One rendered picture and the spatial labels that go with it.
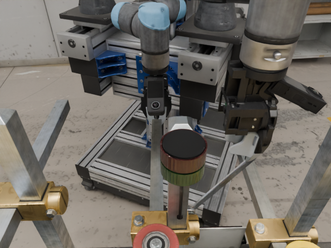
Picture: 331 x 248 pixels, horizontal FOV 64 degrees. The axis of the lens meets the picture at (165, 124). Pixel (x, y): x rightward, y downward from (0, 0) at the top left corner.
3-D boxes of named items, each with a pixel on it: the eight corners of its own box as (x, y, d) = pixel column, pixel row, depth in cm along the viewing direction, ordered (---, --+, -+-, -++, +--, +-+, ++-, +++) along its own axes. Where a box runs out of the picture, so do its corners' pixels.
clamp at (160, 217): (133, 224, 58) (132, 210, 55) (195, 222, 58) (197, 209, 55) (132, 249, 54) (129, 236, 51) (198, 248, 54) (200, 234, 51)
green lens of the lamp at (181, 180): (160, 153, 39) (159, 142, 38) (201, 153, 39) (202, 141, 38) (160, 186, 34) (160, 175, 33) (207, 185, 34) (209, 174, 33)
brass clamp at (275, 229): (244, 228, 61) (248, 216, 58) (302, 227, 62) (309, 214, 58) (251, 255, 57) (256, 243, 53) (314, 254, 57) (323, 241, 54)
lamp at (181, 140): (162, 217, 49) (161, 128, 36) (192, 217, 50) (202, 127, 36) (162, 249, 45) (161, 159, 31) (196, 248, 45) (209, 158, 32)
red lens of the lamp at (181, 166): (159, 140, 37) (159, 129, 36) (202, 140, 38) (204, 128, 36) (160, 173, 33) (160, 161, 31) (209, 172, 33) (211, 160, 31)
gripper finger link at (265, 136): (248, 141, 51) (257, 104, 46) (257, 141, 51) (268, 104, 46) (255, 159, 48) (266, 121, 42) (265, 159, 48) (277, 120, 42)
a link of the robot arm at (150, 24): (154, -2, 68) (177, 5, 63) (155, 40, 75) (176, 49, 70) (129, 4, 64) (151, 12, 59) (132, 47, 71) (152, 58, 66)
